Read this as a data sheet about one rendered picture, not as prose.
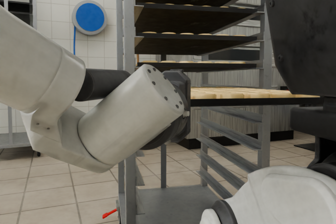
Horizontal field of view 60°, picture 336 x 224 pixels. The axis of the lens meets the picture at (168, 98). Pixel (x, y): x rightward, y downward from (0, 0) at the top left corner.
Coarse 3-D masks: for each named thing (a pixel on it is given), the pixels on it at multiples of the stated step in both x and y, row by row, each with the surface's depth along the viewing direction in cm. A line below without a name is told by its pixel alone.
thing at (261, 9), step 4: (264, 4) 94; (256, 8) 98; (260, 8) 96; (264, 8) 94; (256, 12) 94; (260, 12) 94; (264, 12) 94; (248, 16) 100; (252, 16) 100; (236, 20) 108; (240, 20) 107; (244, 20) 107; (228, 24) 115; (232, 24) 115; (220, 28) 124; (224, 28) 124; (212, 32) 134; (216, 32) 134
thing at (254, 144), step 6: (204, 120) 152; (210, 126) 143; (216, 126) 136; (222, 126) 129; (222, 132) 127; (228, 132) 122; (234, 132) 117; (240, 132) 112; (234, 138) 114; (240, 138) 112; (246, 138) 107; (252, 138) 102; (246, 144) 104; (252, 144) 102; (258, 144) 98
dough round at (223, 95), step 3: (222, 93) 62; (225, 93) 61; (228, 93) 61; (231, 93) 61; (234, 93) 61; (237, 93) 61; (240, 93) 61; (222, 96) 61; (225, 96) 61; (228, 96) 60; (231, 96) 60; (234, 96) 60; (237, 96) 60; (240, 96) 60; (243, 96) 61
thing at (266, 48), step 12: (264, 0) 94; (264, 24) 94; (264, 36) 95; (264, 48) 95; (264, 60) 95; (264, 72) 95; (264, 84) 96; (264, 108) 96; (264, 120) 96; (264, 132) 97; (264, 144) 97; (264, 156) 97
